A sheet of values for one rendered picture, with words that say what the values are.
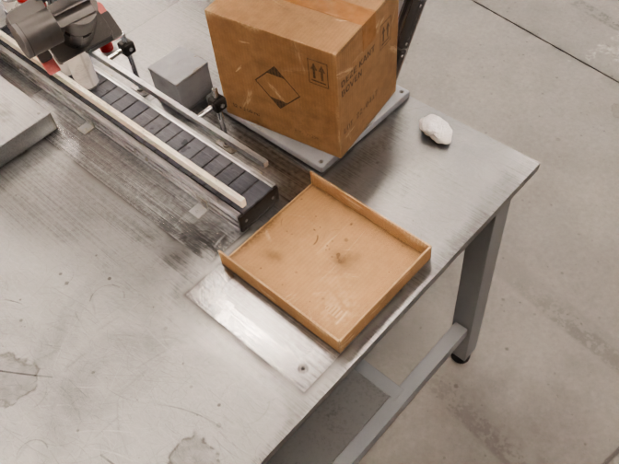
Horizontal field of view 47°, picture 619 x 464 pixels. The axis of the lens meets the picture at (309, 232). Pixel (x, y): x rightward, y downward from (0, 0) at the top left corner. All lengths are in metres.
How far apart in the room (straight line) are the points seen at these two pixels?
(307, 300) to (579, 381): 1.12
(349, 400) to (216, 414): 0.71
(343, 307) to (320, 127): 0.38
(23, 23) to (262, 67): 0.50
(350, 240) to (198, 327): 0.33
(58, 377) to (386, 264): 0.62
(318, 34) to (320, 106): 0.15
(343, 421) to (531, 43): 1.92
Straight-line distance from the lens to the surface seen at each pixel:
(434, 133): 1.52
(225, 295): 1.32
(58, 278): 1.45
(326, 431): 1.83
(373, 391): 1.87
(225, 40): 1.46
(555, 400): 2.17
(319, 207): 1.41
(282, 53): 1.37
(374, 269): 1.32
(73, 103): 1.73
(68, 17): 1.14
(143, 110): 1.62
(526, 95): 2.94
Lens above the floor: 1.92
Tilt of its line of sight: 52 degrees down
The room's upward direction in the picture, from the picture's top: 7 degrees counter-clockwise
